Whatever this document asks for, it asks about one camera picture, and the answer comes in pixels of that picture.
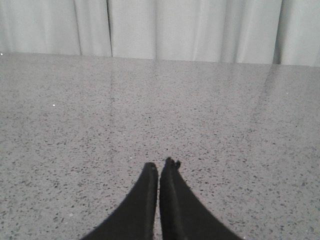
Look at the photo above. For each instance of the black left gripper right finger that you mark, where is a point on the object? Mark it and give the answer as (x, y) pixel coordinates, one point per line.
(182, 215)

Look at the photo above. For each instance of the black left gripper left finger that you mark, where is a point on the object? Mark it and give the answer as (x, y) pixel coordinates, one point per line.
(134, 218)

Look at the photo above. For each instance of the grey pleated curtain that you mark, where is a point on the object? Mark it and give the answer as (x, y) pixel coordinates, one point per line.
(283, 32)

